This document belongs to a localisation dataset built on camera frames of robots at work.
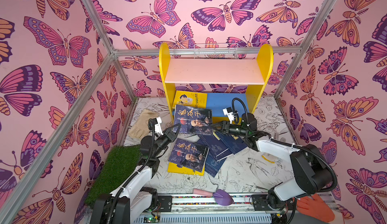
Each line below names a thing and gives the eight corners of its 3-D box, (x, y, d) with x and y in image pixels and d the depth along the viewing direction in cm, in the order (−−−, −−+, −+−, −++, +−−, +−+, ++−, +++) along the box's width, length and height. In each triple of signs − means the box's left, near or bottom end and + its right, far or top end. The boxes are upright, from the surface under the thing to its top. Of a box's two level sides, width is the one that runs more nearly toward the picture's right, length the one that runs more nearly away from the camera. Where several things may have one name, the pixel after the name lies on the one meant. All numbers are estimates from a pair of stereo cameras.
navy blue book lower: (202, 173, 85) (202, 171, 82) (206, 156, 91) (206, 154, 88) (222, 179, 83) (223, 176, 80) (224, 161, 90) (225, 158, 87)
